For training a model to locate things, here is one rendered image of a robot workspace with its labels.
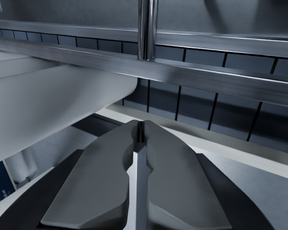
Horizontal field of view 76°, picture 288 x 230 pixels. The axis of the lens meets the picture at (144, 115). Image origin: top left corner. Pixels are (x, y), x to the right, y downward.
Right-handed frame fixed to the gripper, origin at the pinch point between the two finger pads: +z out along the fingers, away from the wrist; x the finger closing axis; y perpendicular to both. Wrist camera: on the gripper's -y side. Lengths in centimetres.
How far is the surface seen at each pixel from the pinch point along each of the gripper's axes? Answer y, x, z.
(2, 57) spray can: -1.7, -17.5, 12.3
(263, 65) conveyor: -3.5, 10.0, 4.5
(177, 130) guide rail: 3.1, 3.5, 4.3
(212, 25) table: -6.2, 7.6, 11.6
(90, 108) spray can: 0.7, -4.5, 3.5
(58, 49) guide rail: -4.0, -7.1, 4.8
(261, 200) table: 15.2, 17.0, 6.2
